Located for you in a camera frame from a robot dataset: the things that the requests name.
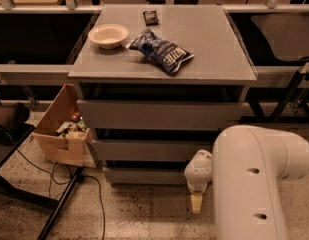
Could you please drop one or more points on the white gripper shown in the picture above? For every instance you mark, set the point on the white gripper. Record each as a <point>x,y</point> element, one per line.
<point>196,180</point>

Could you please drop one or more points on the grey bottom drawer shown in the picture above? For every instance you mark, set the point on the grey bottom drawer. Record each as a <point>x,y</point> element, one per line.
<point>144,176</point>

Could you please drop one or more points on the grey drawer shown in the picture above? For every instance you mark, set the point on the grey drawer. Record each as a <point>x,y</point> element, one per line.
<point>129,150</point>
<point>150,115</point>
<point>144,176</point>

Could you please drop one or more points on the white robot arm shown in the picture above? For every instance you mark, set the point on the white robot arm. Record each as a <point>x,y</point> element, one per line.
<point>243,168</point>

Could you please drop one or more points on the grey middle drawer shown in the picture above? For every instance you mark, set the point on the grey middle drawer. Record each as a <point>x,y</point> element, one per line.
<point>129,150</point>

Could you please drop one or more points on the grey drawer cabinet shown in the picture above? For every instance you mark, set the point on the grey drawer cabinet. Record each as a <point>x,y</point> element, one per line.
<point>219,72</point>

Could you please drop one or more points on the grey top drawer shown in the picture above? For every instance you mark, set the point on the grey top drawer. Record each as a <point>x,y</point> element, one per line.
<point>150,115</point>

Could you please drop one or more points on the blue chip bag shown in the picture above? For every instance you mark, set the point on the blue chip bag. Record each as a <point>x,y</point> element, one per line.
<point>168,55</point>

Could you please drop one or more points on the cardboard box with trash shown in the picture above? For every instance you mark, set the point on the cardboard box with trash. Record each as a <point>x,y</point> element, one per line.
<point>61,133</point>

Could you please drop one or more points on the white bowl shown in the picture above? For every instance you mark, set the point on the white bowl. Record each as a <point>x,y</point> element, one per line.
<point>108,36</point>

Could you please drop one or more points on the small black snack packet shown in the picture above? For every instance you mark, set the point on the small black snack packet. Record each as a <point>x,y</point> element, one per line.
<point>150,18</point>

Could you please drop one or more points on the grey chair on right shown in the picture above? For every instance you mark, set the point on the grey chair on right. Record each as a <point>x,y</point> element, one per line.
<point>288,37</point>

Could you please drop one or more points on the dark bag on left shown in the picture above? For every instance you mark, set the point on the dark bag on left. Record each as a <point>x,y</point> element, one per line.
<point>12,117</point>

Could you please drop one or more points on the black table leg frame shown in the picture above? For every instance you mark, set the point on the black table leg frame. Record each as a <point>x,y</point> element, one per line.
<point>8,145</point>

